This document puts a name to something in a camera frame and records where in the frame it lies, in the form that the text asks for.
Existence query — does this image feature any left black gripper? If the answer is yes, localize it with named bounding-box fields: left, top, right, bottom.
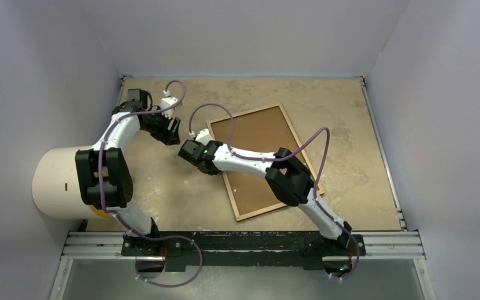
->
left=141, top=107, right=179, bottom=145

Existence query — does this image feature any wooden picture frame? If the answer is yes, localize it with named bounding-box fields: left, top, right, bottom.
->
left=206, top=102, right=326, bottom=223

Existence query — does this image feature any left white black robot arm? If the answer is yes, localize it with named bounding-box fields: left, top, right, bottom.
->
left=74, top=88, right=181, bottom=256

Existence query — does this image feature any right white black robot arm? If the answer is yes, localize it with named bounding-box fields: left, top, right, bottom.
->
left=178, top=139, right=359, bottom=254

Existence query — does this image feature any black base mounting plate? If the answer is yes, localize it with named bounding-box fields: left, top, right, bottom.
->
left=121, top=231, right=366, bottom=272

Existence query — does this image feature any white cylinder with orange lid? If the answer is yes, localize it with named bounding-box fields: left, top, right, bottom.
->
left=32, top=146, right=109, bottom=219

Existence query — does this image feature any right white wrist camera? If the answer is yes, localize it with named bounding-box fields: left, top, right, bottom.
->
left=194, top=128, right=213, bottom=146

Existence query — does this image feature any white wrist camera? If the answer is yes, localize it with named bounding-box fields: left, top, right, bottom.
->
left=159, top=96, right=179, bottom=119
left=194, top=128, right=213, bottom=146

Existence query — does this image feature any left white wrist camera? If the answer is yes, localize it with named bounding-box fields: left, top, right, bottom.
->
left=159, top=96, right=179, bottom=119

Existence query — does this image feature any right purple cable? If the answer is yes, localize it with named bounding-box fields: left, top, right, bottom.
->
left=187, top=102, right=361, bottom=283

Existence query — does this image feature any aluminium rail frame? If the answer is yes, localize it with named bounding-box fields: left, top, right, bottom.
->
left=49, top=75, right=438, bottom=300

